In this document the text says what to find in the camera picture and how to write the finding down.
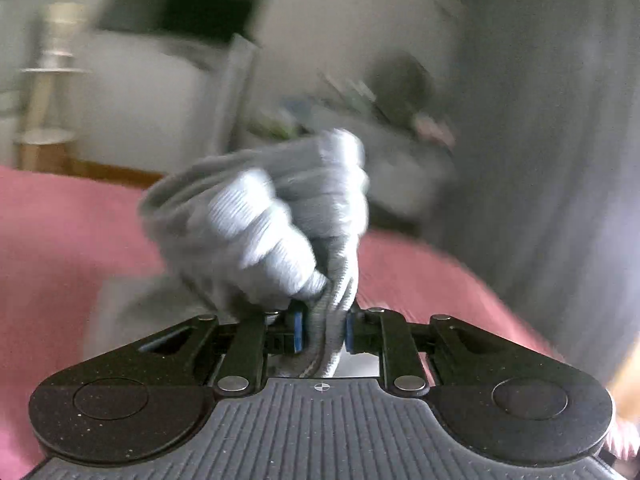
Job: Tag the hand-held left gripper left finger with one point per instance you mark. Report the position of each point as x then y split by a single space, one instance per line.
298 330

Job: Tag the white door frame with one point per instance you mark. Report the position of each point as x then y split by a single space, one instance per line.
235 95

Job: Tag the round vanity mirror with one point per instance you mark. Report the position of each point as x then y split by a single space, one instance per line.
407 85

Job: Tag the grey vanity desk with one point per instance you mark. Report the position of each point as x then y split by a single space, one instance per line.
380 110

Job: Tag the wooden tripod side table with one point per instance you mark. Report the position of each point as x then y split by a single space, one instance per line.
45 110

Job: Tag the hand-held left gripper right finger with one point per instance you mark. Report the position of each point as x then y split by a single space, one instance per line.
351 332

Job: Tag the grey curtain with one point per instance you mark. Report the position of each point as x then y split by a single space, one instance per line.
545 160

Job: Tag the pink ribbed blanket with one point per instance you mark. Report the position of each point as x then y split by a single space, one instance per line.
60 240

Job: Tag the grey sweat pants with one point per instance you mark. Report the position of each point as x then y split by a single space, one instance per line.
260 230

